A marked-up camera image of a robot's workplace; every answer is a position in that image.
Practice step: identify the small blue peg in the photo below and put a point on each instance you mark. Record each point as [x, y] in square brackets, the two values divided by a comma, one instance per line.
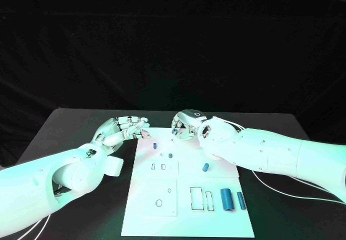
[154, 145]
[170, 155]

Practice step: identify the thin blue cylinder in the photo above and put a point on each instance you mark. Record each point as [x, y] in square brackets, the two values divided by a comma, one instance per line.
[240, 200]

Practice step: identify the blue plug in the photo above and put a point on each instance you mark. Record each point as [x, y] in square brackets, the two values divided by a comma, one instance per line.
[204, 167]

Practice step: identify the thick blue cylinder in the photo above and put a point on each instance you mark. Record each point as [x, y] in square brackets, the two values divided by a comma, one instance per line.
[226, 199]

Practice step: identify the small blue part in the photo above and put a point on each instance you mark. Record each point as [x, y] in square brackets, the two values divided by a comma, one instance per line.
[174, 130]

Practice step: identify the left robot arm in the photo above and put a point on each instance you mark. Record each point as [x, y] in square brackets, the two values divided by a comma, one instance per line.
[31, 180]

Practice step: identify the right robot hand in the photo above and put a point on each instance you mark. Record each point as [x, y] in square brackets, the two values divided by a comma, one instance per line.
[187, 121]

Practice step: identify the white task board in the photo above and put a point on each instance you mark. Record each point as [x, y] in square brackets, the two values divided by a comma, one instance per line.
[186, 180]

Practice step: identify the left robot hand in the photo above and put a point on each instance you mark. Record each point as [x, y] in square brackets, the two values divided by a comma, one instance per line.
[121, 129]

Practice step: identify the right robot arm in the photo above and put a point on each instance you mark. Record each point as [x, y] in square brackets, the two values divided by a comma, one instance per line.
[269, 150]

